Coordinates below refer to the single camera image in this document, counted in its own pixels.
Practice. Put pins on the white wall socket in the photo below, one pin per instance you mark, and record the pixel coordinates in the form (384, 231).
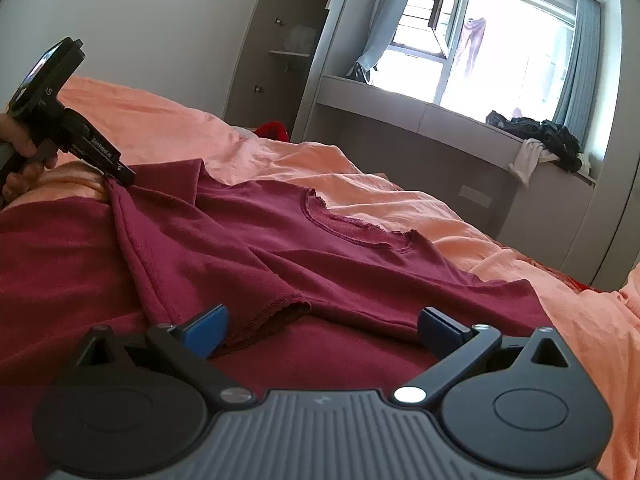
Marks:
(475, 195)

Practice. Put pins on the grey open shelf cabinet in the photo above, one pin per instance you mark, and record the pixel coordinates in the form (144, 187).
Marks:
(290, 60)

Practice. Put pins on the dark item on windowsill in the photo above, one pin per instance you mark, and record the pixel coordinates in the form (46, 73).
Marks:
(362, 72)

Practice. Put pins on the maroon short-sleeved shirt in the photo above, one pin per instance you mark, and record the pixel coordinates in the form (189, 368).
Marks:
(250, 220)

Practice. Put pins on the orange blanket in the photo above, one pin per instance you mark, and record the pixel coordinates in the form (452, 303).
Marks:
(350, 175)

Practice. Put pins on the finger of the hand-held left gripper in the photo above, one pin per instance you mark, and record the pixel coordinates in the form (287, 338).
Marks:
(122, 174)

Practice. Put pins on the white cloth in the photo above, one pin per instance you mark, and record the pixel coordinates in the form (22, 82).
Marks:
(530, 160)

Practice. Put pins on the light blue curtain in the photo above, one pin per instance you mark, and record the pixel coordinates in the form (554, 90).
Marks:
(390, 15)

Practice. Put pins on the red cloth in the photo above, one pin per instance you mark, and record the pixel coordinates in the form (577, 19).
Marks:
(272, 130)

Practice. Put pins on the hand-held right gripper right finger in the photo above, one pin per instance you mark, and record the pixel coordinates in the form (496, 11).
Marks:
(440, 327)

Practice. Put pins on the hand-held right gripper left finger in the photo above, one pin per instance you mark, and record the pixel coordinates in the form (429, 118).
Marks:
(207, 326)

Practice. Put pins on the hanging purple garment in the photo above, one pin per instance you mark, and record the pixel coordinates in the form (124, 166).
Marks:
(475, 45)

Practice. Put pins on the pile of dark clothes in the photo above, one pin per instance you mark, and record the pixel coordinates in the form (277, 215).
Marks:
(540, 135)

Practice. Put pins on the window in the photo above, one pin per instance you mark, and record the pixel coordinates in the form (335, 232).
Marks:
(510, 50)

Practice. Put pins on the person's left hand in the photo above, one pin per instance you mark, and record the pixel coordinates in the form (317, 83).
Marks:
(20, 132)

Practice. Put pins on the grey-blue curtain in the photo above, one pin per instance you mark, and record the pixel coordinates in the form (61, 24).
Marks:
(580, 60)

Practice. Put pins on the grey window bench cabinet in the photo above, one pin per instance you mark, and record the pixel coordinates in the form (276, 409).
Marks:
(400, 150)

